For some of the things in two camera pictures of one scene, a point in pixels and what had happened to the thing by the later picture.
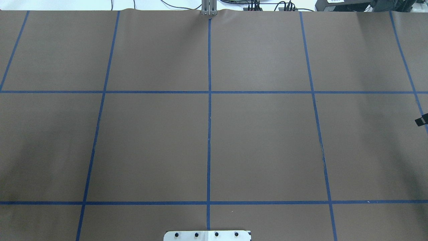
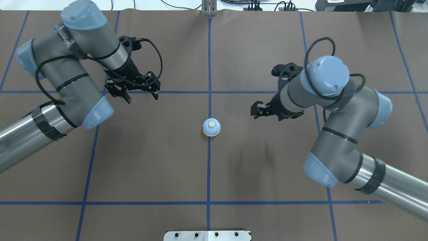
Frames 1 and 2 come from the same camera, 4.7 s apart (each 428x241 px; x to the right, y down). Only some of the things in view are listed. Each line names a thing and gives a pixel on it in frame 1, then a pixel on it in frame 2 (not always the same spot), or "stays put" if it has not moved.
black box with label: x=344 y=5 stays put
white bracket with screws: x=207 y=235 stays put
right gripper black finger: x=422 y=121 -> x=260 y=106
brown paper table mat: x=118 y=125 stays put
